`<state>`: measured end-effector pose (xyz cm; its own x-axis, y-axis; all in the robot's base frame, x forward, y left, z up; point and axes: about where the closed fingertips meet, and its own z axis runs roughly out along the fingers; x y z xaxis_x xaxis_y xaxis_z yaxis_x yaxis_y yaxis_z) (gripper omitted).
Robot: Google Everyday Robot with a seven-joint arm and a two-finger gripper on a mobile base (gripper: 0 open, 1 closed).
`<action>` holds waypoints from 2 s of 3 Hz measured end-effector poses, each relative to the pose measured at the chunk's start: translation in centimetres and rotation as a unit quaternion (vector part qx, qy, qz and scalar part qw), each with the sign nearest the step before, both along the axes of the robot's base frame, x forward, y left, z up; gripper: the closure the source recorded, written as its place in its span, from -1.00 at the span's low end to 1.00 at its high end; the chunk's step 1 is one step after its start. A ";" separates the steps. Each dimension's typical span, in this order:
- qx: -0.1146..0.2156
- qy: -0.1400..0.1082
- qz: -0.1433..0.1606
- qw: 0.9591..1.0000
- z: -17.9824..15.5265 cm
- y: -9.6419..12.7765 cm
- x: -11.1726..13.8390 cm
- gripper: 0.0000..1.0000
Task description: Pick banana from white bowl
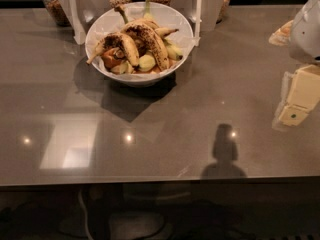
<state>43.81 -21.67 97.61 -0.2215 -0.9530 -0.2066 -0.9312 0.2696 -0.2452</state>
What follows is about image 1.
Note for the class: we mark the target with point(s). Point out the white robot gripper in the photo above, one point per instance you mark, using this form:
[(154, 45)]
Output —
[(307, 34)]

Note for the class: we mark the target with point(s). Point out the spotted banana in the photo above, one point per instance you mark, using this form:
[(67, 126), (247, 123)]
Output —
[(145, 30), (117, 40)]

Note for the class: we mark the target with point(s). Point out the white bowl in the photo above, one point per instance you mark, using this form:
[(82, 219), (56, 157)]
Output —
[(112, 21)]

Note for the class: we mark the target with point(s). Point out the green round fruit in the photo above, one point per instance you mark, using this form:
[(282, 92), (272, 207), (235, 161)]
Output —
[(146, 62)]

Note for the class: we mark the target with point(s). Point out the left glass jar with grains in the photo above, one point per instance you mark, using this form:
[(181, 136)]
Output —
[(57, 13)]

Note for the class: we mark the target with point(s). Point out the orange fruit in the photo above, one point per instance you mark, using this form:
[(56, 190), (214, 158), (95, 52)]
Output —
[(109, 58)]

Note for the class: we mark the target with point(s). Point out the right white sign holder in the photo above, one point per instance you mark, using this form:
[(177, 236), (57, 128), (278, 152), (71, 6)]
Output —
[(203, 14)]

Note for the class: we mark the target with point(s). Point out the far right glass jar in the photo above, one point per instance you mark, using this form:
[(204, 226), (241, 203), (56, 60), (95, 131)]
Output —
[(223, 10)]

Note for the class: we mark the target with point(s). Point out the small green banana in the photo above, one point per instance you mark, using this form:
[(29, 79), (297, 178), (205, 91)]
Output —
[(174, 52)]

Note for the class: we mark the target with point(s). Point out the wrapped food packet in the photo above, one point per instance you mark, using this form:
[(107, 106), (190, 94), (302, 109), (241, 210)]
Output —
[(281, 36)]

